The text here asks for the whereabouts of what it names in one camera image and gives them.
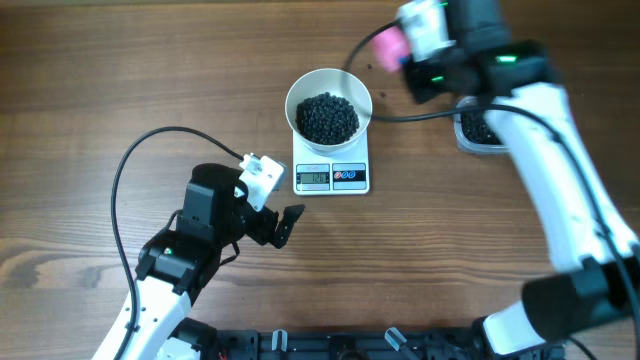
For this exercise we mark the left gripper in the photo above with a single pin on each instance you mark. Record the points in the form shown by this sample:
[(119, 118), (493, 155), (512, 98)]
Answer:
[(264, 233)]

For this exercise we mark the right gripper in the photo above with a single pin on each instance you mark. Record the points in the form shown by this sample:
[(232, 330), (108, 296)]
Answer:
[(419, 93)]

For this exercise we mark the pink scoop blue handle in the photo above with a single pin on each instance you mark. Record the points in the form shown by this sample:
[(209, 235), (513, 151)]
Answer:
[(391, 48)]

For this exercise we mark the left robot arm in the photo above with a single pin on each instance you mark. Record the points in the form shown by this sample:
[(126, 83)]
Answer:
[(221, 206)]

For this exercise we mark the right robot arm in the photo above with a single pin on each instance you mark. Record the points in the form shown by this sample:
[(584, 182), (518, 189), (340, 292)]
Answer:
[(464, 47)]

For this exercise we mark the white digital kitchen scale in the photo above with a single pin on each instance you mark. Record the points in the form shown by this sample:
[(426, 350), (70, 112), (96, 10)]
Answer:
[(342, 172)]

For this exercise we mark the white bowl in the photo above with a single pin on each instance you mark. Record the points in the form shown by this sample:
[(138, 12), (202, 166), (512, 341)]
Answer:
[(339, 83)]

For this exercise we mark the black beans in bowl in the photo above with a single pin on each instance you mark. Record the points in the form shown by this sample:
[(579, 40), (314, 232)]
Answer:
[(326, 119)]

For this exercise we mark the black beans in container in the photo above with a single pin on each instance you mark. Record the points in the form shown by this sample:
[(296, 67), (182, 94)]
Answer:
[(476, 130)]

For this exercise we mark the clear plastic container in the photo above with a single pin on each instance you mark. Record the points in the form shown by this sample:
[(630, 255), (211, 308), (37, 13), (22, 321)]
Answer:
[(467, 146)]

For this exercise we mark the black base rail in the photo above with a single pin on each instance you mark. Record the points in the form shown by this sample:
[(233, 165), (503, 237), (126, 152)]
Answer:
[(393, 343)]

